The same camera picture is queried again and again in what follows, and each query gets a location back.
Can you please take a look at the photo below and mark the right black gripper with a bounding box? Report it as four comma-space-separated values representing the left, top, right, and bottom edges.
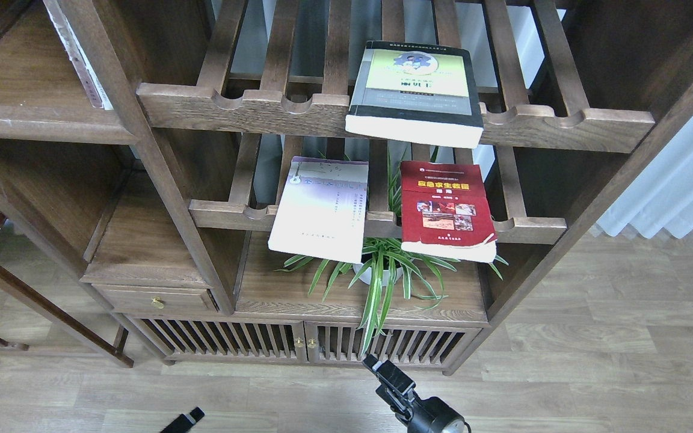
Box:
363, 354, 467, 432

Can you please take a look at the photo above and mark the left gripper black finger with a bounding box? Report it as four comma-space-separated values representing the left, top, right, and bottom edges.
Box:
161, 407, 205, 433

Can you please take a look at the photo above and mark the red book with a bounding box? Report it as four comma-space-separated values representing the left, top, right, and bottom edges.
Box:
401, 160, 497, 263

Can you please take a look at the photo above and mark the green and black book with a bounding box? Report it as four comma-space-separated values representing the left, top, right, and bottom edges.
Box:
345, 40, 484, 149

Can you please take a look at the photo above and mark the white plant pot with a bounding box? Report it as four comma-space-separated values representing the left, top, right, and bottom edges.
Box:
353, 259, 404, 287

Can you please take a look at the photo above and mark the green spider plant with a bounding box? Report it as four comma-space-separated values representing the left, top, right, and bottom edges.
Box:
276, 147, 509, 357

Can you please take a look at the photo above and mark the white and purple book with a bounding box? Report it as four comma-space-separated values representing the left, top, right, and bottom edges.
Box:
268, 156, 369, 263

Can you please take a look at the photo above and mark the dark wooden bookshelf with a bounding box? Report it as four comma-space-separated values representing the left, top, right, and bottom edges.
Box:
0, 1, 693, 375

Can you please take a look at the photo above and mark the white standing book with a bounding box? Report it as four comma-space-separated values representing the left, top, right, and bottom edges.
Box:
44, 1, 114, 110

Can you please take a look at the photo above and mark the white curtain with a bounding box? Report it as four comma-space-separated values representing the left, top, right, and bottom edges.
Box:
594, 116, 693, 238

